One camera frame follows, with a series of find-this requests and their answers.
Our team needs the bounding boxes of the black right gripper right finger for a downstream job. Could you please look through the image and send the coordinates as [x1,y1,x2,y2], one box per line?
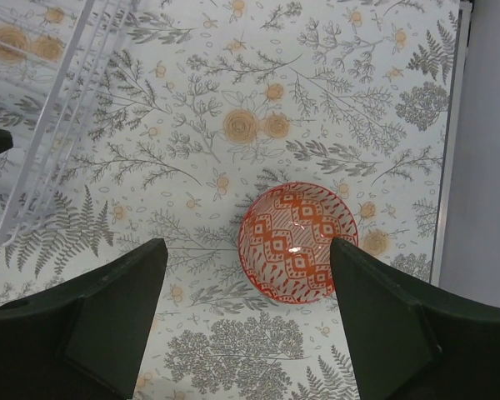
[330,238,500,399]

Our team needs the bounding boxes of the white wire dish rack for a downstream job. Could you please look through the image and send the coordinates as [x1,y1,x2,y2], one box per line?
[0,1,137,247]

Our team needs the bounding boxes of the red geometric pattern bowl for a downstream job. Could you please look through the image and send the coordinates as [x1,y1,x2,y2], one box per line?
[238,182,358,304]

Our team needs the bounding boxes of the floral patterned table mat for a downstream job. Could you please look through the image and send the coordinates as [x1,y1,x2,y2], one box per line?
[0,1,471,399]

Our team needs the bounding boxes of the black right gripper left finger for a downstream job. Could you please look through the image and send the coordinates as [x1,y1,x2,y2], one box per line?
[0,238,168,399]

